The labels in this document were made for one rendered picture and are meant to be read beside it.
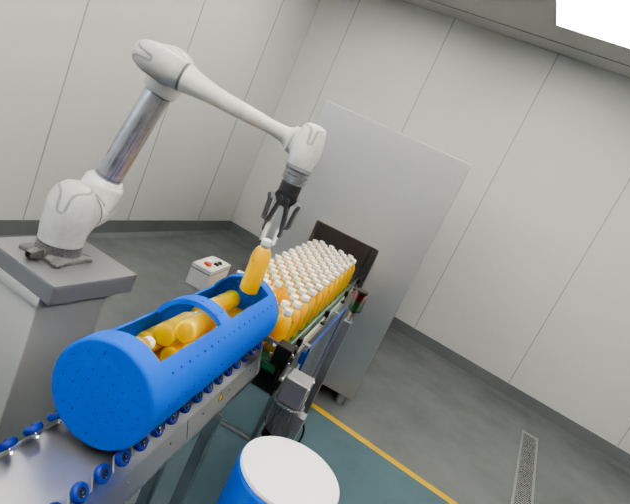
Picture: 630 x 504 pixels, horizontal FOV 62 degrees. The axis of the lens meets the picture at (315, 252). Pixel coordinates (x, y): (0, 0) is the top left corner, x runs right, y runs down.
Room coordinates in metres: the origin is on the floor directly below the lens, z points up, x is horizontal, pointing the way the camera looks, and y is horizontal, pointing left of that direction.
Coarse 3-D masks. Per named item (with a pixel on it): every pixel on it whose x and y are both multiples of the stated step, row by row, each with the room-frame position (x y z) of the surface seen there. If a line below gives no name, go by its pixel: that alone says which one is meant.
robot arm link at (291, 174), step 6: (288, 168) 1.78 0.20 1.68; (294, 168) 1.77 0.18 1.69; (282, 174) 1.80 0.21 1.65; (288, 174) 1.78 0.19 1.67; (294, 174) 1.77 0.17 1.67; (300, 174) 1.78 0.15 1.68; (306, 174) 1.79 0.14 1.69; (288, 180) 1.78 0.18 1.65; (294, 180) 1.77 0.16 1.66; (300, 180) 1.78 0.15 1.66; (306, 180) 1.81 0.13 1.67; (300, 186) 1.81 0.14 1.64
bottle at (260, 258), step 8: (256, 248) 1.81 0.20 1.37; (264, 248) 1.80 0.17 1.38; (256, 256) 1.79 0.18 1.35; (264, 256) 1.79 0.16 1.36; (248, 264) 1.80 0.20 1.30; (256, 264) 1.79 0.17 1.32; (264, 264) 1.79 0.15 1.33; (248, 272) 1.79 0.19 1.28; (256, 272) 1.79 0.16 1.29; (264, 272) 1.81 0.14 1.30; (248, 280) 1.79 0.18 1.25; (256, 280) 1.79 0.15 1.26; (240, 288) 1.80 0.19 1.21; (248, 288) 1.79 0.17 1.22; (256, 288) 1.80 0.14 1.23
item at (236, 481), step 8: (240, 456) 1.18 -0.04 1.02; (232, 472) 1.16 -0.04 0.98; (240, 472) 1.12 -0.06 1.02; (232, 480) 1.13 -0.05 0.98; (240, 480) 1.10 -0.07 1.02; (224, 488) 1.17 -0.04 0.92; (232, 488) 1.12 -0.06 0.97; (240, 488) 1.09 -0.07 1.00; (248, 488) 1.08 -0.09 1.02; (224, 496) 1.14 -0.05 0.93; (232, 496) 1.11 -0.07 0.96; (240, 496) 1.09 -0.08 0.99; (248, 496) 1.07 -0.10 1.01; (256, 496) 1.07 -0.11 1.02
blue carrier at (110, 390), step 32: (224, 288) 1.94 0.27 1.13; (160, 320) 1.56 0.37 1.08; (224, 320) 1.48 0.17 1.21; (256, 320) 1.68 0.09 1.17; (64, 352) 1.10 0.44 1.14; (96, 352) 1.08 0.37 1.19; (128, 352) 1.07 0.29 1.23; (192, 352) 1.26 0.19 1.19; (224, 352) 1.42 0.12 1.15; (64, 384) 1.09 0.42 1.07; (96, 384) 1.08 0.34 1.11; (128, 384) 1.06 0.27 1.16; (160, 384) 1.09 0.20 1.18; (192, 384) 1.23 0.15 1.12; (64, 416) 1.09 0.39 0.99; (96, 416) 1.07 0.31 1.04; (128, 416) 1.06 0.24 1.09; (160, 416) 1.09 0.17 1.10; (96, 448) 1.07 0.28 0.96
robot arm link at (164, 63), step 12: (144, 48) 1.71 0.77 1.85; (156, 48) 1.72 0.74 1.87; (168, 48) 1.75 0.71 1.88; (144, 60) 1.71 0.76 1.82; (156, 60) 1.71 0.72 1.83; (168, 60) 1.71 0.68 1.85; (180, 60) 1.73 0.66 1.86; (144, 72) 1.75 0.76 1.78; (156, 72) 1.71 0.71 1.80; (168, 72) 1.71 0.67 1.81; (180, 72) 1.72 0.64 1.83; (168, 84) 1.74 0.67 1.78
